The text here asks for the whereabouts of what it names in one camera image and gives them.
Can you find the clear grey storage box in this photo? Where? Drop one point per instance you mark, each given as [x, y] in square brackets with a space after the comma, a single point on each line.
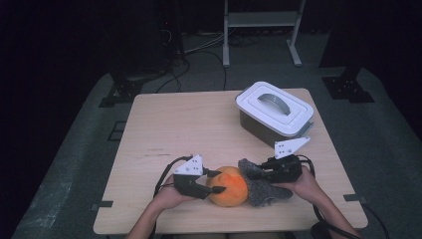
[262, 131]

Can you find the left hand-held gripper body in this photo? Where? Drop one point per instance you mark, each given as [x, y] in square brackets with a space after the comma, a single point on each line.
[189, 186]

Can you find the white metal stand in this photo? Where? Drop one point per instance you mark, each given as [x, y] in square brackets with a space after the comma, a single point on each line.
[262, 19]

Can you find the grey lidded plastic box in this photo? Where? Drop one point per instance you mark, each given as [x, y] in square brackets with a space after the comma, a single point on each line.
[275, 109]

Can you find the person's right hand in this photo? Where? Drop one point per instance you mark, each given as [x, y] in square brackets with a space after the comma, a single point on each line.
[307, 187]

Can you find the black stand base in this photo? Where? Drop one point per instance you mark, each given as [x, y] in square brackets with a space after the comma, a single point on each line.
[124, 89]
[346, 89]

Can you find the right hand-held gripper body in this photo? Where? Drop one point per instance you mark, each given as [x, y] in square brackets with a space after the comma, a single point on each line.
[287, 171]

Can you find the person's left hand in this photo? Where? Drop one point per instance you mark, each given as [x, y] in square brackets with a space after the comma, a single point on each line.
[169, 197]

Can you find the black tape strip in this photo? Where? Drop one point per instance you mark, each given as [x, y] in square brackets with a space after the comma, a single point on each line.
[353, 198]
[106, 204]

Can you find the orange plush toy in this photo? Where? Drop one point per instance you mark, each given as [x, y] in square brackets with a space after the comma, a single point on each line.
[229, 189]

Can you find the black tape floor marking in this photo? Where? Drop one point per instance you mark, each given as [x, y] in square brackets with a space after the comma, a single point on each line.
[116, 131]

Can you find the grey fluffy cloth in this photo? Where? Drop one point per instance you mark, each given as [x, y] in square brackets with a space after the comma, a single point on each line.
[265, 194]

